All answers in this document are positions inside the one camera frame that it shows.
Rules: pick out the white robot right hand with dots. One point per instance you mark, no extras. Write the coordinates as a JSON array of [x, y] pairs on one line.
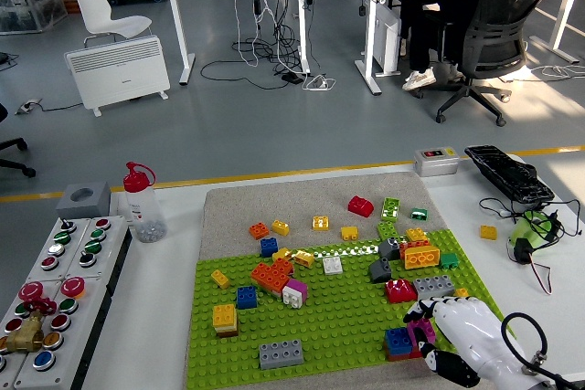
[[475, 335]]

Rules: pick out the magenta square toy brick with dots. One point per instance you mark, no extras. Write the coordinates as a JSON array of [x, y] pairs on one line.
[[422, 333]]

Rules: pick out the blue square toy brick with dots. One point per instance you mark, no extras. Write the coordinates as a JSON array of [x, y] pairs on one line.
[[269, 247], [247, 297], [397, 340]]

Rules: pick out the lime green long brick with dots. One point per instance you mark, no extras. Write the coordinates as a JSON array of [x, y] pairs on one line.
[[390, 209]]

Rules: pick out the green toy baseplate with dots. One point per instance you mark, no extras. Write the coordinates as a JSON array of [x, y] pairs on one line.
[[320, 335]]

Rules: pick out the yellow square toy brick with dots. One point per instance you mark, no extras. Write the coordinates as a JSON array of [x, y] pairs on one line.
[[416, 234], [304, 259], [321, 223], [280, 227], [349, 233], [488, 232], [282, 254]]

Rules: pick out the orange square toy brick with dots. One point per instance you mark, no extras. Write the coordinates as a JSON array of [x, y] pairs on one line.
[[259, 230]]

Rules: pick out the yellow narrow toy brick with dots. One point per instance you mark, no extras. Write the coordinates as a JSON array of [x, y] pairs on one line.
[[461, 292], [220, 279]]

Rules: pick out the grey eight-stud toy brick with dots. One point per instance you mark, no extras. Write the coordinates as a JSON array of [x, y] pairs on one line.
[[281, 354], [433, 287]]

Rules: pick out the dark green toy brick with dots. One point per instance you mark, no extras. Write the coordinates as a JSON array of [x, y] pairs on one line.
[[419, 213], [449, 261]]

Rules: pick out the brown toy brick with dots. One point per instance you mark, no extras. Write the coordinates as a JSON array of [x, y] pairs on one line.
[[398, 358]]

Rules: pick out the red curved-top toy brick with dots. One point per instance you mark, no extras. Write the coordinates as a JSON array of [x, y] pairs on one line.
[[400, 291], [360, 206]]

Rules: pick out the orange long toy brick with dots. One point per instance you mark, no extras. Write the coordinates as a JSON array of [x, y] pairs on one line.
[[414, 244]]

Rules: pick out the white square toy brick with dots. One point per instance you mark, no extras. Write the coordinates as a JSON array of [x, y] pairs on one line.
[[332, 266]]

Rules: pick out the large yellow holed brick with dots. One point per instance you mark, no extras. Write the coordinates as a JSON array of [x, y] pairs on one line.
[[422, 258]]

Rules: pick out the green plastic device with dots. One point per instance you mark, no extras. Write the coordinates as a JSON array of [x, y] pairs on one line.
[[521, 230]]

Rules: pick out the dark grey sloped brick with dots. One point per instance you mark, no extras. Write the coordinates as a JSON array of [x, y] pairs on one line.
[[380, 270], [389, 249]]

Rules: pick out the black keyboard in plastic wrap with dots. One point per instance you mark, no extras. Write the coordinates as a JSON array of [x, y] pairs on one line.
[[507, 173]]

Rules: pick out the white and magenta brick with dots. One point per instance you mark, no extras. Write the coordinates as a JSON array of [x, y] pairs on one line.
[[294, 294]]

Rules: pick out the orange brick cluster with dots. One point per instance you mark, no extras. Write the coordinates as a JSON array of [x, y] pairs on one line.
[[270, 277]]

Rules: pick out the grey-brown mat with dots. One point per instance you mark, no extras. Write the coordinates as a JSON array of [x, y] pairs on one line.
[[297, 203]]

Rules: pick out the yellow tan brown brick stack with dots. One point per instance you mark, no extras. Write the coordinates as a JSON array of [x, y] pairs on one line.
[[225, 317]]

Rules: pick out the black mesh office chair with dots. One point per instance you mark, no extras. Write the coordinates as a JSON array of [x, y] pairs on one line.
[[496, 47]]

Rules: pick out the person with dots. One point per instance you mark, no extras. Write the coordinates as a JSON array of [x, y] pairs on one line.
[[420, 38]]

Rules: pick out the white computer tower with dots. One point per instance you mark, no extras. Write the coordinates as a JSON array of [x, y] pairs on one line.
[[386, 43]]

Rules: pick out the white desk with wooden top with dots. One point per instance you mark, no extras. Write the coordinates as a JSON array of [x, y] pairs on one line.
[[563, 20]]

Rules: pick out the clear bottle with red cap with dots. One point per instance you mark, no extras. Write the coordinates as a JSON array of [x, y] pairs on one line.
[[144, 218]]

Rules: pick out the grey push-button control box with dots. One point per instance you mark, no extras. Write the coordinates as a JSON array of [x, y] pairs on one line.
[[20, 365], [68, 362], [112, 244], [73, 246]]

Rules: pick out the grey block with round hole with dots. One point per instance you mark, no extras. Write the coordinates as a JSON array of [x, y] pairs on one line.
[[93, 207]]

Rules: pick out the white panel heater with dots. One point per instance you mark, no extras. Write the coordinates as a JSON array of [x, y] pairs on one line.
[[119, 70]]

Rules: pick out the brass valve with red handwheel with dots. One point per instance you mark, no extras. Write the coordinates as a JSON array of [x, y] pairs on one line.
[[25, 335]]

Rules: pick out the white plastic chair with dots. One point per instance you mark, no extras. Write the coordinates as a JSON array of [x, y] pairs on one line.
[[98, 11]]

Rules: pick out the black swivel chair base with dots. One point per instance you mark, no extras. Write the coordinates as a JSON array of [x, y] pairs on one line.
[[11, 143]]

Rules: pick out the grey floor socket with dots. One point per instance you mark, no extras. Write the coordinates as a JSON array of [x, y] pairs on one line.
[[28, 106]]

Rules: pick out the transparent storage box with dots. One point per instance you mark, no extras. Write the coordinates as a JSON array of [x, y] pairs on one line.
[[32, 6]]

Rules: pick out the grey two-button switch box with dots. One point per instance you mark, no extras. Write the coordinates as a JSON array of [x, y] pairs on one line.
[[436, 166]]

